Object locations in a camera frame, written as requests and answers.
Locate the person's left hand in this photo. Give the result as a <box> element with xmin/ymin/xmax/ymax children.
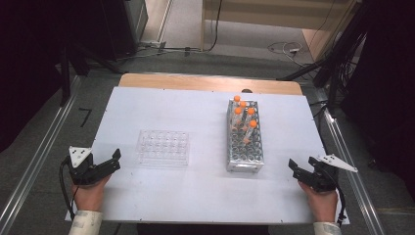
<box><xmin>71</xmin><ymin>174</ymin><xmax>113</xmax><ymax>212</ymax></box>

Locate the white floor cable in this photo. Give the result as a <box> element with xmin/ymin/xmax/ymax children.
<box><xmin>267</xmin><ymin>41</ymin><xmax>303</xmax><ymax>59</ymax></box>

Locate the black stand with cables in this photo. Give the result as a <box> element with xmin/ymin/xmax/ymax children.
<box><xmin>277</xmin><ymin>0</ymin><xmax>370</xmax><ymax>116</ymax></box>

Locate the white board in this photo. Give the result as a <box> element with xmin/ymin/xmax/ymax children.
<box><xmin>64</xmin><ymin>86</ymin><xmax>350</xmax><ymax>226</ymax></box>

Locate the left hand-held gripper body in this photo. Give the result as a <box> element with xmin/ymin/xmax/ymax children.
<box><xmin>67</xmin><ymin>146</ymin><xmax>101</xmax><ymax>186</ymax></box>

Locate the black metal stand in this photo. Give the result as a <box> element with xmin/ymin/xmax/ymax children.
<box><xmin>58</xmin><ymin>42</ymin><xmax>125</xmax><ymax>108</ymax></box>

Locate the hand-held gripper black cable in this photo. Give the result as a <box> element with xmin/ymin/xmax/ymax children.
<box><xmin>58</xmin><ymin>156</ymin><xmax>78</xmax><ymax>220</ymax></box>
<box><xmin>329</xmin><ymin>169</ymin><xmax>347</xmax><ymax>228</ymax></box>

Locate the person's right hand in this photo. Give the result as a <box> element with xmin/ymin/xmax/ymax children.
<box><xmin>298</xmin><ymin>181</ymin><xmax>340</xmax><ymax>224</ymax></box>

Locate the grey power strip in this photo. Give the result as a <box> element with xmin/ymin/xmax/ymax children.
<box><xmin>138</xmin><ymin>39</ymin><xmax>167</xmax><ymax>51</ymax></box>

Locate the aluminium floor rail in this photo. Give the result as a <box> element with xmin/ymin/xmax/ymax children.
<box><xmin>0</xmin><ymin>74</ymin><xmax>82</xmax><ymax>235</ymax></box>
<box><xmin>321</xmin><ymin>107</ymin><xmax>387</xmax><ymax>235</ymax></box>

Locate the dark cabinet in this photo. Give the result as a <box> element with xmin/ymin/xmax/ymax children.
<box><xmin>97</xmin><ymin>0</ymin><xmax>150</xmax><ymax>62</ymax></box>

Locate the wooden table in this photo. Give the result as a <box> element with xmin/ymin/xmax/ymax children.
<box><xmin>117</xmin><ymin>72</ymin><xmax>303</xmax><ymax>96</ymax></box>

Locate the left hand-held gripper black cable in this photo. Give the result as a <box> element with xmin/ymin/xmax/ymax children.
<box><xmin>58</xmin><ymin>156</ymin><xmax>78</xmax><ymax>220</ymax></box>

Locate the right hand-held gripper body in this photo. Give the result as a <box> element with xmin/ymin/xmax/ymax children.
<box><xmin>304</xmin><ymin>154</ymin><xmax>358</xmax><ymax>193</ymax></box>

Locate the hanging black cable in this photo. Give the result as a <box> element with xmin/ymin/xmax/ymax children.
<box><xmin>205</xmin><ymin>0</ymin><xmax>224</xmax><ymax>53</ymax></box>

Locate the clear plastic tube rack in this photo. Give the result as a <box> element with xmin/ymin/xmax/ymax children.
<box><xmin>135</xmin><ymin>129</ymin><xmax>191</xmax><ymax>166</ymax></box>

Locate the light wooden furniture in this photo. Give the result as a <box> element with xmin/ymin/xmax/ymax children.
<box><xmin>200</xmin><ymin>0</ymin><xmax>363</xmax><ymax>62</ymax></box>

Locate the right hand-held gripper black cable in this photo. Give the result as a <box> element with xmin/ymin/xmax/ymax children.
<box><xmin>329</xmin><ymin>169</ymin><xmax>347</xmax><ymax>228</ymax></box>

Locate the metal tube rack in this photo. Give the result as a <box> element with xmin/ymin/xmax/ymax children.
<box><xmin>226</xmin><ymin>98</ymin><xmax>265</xmax><ymax>173</ymax></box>

